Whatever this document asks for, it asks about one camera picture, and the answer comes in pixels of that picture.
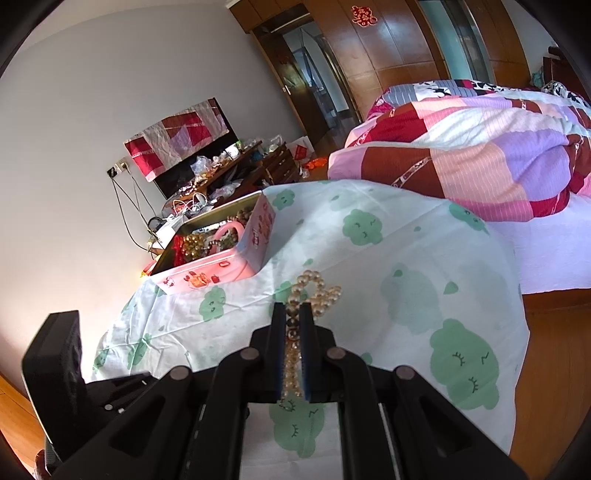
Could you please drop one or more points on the black television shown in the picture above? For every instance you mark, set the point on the black television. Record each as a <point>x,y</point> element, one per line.
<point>181,174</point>

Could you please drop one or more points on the wall power socket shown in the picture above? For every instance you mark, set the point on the wall power socket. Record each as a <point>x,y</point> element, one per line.
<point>119,167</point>

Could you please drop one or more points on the red double happiness sticker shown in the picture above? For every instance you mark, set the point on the red double happiness sticker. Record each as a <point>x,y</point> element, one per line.
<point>363,16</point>

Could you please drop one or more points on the wooden tv cabinet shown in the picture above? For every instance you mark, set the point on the wooden tv cabinet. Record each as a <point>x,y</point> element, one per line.
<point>250,171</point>

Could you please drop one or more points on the wooden bed headboard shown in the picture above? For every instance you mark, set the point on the wooden bed headboard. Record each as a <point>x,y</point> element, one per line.
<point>557,68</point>

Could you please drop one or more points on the white box device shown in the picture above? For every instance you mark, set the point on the white box device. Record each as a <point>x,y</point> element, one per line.
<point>166,231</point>

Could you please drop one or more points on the red patchwork tv cover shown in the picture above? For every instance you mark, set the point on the red patchwork tv cover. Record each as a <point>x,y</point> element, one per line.
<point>163,145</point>

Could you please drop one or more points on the wooden door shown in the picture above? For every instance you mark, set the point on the wooden door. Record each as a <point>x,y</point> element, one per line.
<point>294,85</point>

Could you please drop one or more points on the wooden wardrobe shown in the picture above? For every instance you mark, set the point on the wooden wardrobe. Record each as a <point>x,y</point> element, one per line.
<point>401,47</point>

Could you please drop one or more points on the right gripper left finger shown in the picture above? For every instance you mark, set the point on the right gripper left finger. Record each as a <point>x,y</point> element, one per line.
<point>186,425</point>

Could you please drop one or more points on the pink jade bangle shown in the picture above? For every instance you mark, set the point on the pink jade bangle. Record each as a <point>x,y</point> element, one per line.
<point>227,236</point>

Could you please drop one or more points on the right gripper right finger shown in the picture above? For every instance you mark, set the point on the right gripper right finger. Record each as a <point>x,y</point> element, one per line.
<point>394,424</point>

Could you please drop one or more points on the white green cloud tablecloth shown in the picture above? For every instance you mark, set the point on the white green cloud tablecloth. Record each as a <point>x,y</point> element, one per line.
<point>424,282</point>

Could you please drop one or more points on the pink biscuit tin box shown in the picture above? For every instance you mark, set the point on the pink biscuit tin box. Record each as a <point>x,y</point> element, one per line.
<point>187,263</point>

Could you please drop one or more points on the patchwork pink quilt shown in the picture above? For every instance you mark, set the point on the patchwork pink quilt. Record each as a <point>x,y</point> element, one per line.
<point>504,154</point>

